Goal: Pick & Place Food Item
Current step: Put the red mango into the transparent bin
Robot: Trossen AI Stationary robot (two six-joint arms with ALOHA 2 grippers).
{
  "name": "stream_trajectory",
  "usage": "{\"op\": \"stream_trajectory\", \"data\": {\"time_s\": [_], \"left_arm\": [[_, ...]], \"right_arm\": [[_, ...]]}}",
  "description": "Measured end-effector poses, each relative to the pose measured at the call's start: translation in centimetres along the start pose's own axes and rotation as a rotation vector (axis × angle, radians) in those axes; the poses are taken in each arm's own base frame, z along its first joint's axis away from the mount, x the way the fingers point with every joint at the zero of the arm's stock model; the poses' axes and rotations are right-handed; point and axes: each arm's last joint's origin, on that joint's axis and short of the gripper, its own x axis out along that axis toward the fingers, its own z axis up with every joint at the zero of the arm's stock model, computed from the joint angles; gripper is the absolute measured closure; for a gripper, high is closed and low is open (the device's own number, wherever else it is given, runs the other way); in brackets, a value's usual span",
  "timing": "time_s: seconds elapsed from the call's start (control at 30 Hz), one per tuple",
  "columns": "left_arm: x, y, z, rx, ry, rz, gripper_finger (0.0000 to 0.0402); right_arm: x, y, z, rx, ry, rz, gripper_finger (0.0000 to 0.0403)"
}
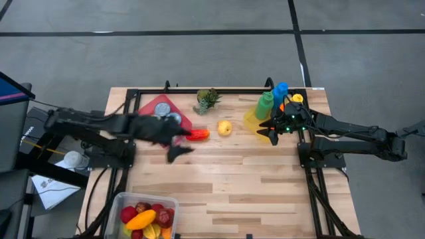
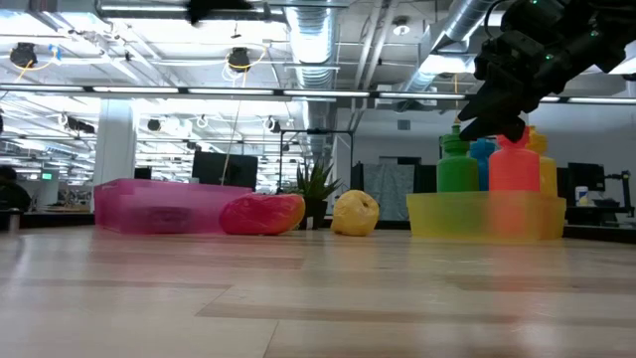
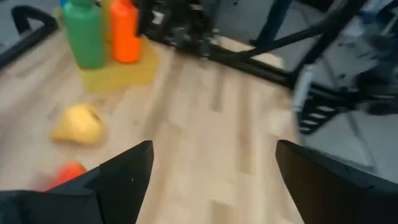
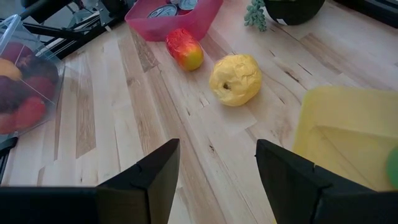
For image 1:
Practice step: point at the red-label tuna can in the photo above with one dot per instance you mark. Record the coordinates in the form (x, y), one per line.
(176, 117)

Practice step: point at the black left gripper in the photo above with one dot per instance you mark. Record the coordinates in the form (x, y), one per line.
(152, 127)

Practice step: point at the red pepper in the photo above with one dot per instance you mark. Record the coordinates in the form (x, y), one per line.
(198, 134)

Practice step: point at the orange squeeze bottle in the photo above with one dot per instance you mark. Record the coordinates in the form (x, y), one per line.
(282, 107)

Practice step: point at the grey cabinet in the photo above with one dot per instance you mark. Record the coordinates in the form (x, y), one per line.
(11, 132)

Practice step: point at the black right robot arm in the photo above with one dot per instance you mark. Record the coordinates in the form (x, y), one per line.
(358, 136)

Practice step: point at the small dark red fruit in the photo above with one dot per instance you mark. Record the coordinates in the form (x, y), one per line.
(157, 207)

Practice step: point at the glossy dark red apple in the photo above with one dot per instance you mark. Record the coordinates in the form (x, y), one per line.
(164, 218)

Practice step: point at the yellow apple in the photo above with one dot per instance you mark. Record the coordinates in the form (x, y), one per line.
(224, 127)

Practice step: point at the white printed paper sheet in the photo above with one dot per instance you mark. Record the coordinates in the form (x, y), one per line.
(53, 192)

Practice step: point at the blue squeeze bottle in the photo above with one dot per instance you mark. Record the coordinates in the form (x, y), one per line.
(279, 94)

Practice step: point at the black metal station frame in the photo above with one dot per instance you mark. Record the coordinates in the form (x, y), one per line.
(239, 90)

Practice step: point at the dark blue screen monitor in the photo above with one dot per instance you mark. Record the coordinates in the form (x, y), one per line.
(10, 91)

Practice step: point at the clear plastic container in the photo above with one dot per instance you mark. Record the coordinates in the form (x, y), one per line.
(114, 212)

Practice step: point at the green squeeze bottle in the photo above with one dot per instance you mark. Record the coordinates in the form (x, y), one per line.
(264, 107)

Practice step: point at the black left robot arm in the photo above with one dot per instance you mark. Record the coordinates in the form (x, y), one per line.
(93, 127)

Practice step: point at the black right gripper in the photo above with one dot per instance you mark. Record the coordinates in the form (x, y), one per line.
(293, 117)

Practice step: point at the orange yellow mango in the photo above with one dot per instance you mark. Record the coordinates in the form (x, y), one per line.
(141, 219)

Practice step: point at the blue-label tuna can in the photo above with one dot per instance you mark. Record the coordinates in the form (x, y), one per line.
(162, 109)

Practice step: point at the black case with white lettering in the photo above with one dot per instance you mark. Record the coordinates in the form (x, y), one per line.
(33, 131)

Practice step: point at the yellow translucent plastic bin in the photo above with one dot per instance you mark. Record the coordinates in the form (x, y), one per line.
(252, 124)

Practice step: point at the yellow squeeze bottle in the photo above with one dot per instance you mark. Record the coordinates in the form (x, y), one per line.
(297, 98)

